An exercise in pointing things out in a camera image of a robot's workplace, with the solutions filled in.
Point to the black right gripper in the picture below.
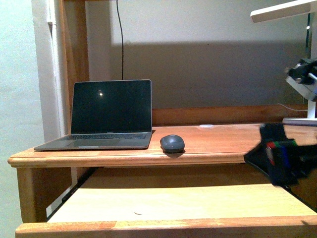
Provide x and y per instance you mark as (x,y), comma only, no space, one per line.
(280,158)

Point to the pull-out wooden keyboard tray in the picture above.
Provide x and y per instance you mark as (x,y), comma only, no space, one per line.
(239,211)

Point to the grey computer mouse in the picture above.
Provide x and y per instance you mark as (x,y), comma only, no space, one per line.
(172,144)

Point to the wooden desk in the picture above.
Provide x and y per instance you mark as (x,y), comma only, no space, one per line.
(216,140)

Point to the grey laptop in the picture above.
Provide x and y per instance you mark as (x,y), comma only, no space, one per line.
(111,115)

